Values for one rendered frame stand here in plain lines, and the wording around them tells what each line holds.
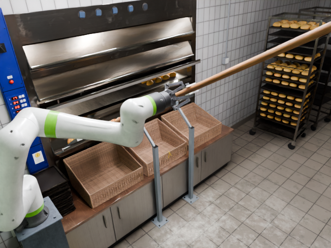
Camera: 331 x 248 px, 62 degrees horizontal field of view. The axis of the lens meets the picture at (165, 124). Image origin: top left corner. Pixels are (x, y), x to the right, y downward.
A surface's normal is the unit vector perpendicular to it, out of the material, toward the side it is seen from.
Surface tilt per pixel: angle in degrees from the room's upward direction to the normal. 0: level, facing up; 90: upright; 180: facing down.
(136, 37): 70
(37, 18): 90
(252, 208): 0
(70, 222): 0
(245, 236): 0
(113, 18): 90
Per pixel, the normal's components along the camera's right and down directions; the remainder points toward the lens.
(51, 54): 0.62, 0.01
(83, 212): -0.04, -0.88
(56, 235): 0.65, 0.35
